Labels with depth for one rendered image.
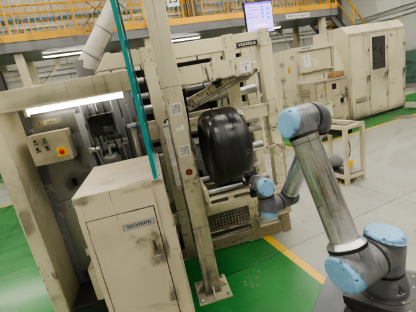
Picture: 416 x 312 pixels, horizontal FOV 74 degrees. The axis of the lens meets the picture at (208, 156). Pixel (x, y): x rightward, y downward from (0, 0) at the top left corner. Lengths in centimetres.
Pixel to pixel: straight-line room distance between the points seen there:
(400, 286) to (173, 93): 154
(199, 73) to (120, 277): 146
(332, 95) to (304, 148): 532
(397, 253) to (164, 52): 159
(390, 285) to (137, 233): 108
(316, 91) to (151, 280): 524
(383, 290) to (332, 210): 42
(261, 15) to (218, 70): 372
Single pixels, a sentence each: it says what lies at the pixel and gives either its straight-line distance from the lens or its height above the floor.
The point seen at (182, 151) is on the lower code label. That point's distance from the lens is 192.
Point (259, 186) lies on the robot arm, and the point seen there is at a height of 108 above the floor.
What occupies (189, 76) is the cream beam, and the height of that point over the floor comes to 171.
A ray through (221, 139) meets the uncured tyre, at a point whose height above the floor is 128.
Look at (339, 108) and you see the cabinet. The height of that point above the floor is 60.
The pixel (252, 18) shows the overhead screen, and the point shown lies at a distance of 572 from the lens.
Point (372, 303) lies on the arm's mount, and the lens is 143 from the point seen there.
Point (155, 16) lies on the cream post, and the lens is 193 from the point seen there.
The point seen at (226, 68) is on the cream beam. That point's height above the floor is 172.
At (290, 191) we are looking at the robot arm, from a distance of 154.
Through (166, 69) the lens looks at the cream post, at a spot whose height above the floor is 177.
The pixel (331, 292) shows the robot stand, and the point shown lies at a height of 60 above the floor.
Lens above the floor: 165
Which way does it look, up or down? 15 degrees down
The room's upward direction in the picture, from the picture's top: 11 degrees counter-clockwise
